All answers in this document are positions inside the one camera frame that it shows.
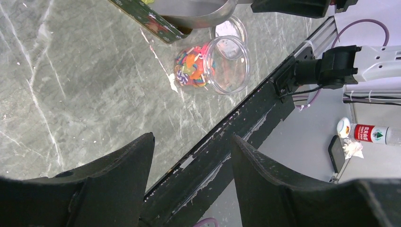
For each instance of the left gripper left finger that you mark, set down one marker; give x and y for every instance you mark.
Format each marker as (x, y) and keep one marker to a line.
(107, 192)

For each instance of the black smartphone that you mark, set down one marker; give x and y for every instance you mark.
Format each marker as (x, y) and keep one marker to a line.
(336, 153)

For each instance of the clear plastic cup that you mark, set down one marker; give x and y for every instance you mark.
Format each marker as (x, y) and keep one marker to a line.
(220, 65)

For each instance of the candy tin with gummies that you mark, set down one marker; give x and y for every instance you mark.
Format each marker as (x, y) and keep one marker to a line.
(153, 22)

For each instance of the crumpled white tissue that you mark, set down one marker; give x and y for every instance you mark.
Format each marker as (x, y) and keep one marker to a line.
(352, 148)

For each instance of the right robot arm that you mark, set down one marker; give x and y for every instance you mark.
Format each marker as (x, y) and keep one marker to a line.
(340, 65)

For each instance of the metal scoop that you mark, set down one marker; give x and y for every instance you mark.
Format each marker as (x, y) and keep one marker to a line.
(196, 14)

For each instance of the clear water bottle red label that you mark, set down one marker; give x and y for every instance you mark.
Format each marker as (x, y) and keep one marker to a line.
(369, 133)

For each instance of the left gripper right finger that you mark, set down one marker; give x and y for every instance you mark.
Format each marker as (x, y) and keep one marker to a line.
(272, 195)

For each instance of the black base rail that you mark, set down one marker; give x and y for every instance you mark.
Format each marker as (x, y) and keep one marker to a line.
(192, 189)

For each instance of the clear round lid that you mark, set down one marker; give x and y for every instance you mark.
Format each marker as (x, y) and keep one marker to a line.
(232, 26)

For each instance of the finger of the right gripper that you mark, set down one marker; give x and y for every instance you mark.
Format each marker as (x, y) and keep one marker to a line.
(303, 8)

